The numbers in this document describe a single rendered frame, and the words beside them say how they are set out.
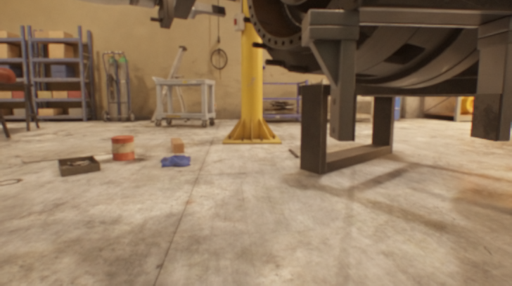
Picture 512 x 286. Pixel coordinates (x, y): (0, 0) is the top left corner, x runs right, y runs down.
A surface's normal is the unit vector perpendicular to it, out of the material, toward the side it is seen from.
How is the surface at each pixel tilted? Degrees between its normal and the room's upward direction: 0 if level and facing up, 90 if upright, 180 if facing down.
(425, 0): 90
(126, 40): 90
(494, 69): 90
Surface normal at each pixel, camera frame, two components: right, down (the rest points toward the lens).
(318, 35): 0.00, 0.11
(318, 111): -0.79, 0.07
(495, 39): -1.00, 0.00
